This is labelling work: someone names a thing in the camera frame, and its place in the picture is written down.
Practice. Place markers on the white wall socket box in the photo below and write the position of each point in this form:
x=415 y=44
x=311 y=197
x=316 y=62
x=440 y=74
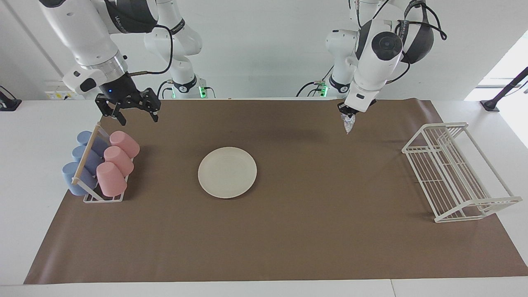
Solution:
x=55 y=93

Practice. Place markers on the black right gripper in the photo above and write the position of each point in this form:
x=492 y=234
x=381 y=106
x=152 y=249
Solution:
x=119 y=88

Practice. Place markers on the brown table mat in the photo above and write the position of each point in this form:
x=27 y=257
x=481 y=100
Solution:
x=288 y=239

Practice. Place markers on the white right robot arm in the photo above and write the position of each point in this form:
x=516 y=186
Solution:
x=82 y=29

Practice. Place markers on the blue plastic cup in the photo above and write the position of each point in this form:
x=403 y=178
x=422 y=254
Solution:
x=74 y=179
x=94 y=142
x=87 y=160

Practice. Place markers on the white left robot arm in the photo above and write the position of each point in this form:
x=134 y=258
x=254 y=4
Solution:
x=377 y=62

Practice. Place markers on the black angled stand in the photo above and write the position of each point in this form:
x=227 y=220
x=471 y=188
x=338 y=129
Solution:
x=490 y=105

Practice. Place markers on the white cup holder rack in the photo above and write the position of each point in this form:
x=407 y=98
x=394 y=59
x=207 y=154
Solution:
x=86 y=154

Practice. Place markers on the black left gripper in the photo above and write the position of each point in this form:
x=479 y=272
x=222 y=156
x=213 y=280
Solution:
x=346 y=108

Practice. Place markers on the pink plastic cup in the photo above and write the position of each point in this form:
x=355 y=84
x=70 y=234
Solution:
x=111 y=179
x=124 y=143
x=119 y=160

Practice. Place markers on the black table clamp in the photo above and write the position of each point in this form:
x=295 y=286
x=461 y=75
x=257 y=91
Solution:
x=10 y=104

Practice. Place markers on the cream round plate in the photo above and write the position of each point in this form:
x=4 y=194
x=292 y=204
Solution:
x=227 y=172

